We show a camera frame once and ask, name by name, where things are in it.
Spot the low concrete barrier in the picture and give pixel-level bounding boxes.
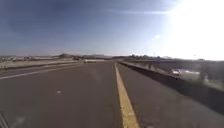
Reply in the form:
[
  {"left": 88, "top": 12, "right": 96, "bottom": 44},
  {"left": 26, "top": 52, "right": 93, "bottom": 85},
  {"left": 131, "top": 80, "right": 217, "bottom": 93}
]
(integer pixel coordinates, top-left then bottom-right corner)
[{"left": 118, "top": 61, "right": 224, "bottom": 116}]

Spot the pale dirt verge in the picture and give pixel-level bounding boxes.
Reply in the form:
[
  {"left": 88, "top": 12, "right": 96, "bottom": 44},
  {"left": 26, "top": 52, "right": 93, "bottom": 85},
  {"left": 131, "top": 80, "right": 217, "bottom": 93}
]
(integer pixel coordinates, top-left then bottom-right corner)
[{"left": 0, "top": 57, "right": 106, "bottom": 70}]

